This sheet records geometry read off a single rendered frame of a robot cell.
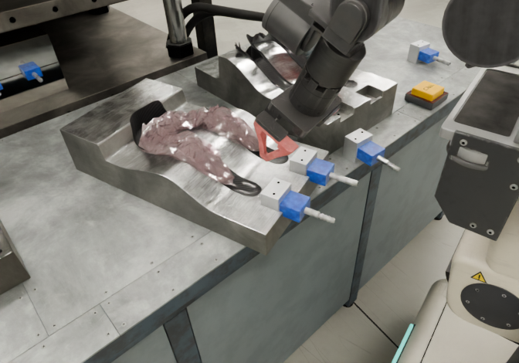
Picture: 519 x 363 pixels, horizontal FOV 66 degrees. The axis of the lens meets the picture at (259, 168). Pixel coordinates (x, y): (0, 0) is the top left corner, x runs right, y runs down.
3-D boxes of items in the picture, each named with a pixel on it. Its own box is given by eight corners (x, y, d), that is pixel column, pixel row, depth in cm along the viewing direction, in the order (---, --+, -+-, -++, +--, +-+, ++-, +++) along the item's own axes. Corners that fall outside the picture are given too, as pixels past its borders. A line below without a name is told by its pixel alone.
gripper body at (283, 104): (264, 110, 54) (285, 71, 49) (304, 80, 61) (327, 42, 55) (300, 141, 53) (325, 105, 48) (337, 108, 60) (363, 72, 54)
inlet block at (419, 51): (452, 69, 121) (457, 52, 117) (442, 74, 119) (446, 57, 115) (417, 55, 129) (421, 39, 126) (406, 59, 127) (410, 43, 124)
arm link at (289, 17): (371, 15, 39) (404, -8, 44) (283, -54, 41) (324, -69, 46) (317, 97, 48) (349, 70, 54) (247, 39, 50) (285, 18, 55)
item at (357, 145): (405, 174, 85) (409, 154, 81) (389, 185, 82) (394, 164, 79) (357, 147, 93) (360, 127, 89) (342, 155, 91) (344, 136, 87)
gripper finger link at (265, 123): (237, 150, 60) (258, 110, 52) (266, 128, 64) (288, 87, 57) (271, 181, 59) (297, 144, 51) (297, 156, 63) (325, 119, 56)
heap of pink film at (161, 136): (272, 143, 86) (271, 111, 81) (224, 192, 74) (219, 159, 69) (178, 113, 97) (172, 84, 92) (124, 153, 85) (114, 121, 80)
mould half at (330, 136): (391, 114, 103) (401, 65, 94) (324, 158, 90) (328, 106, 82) (262, 58, 133) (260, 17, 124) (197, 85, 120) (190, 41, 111)
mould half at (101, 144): (327, 171, 87) (330, 129, 80) (266, 256, 70) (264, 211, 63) (154, 115, 108) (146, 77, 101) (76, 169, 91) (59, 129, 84)
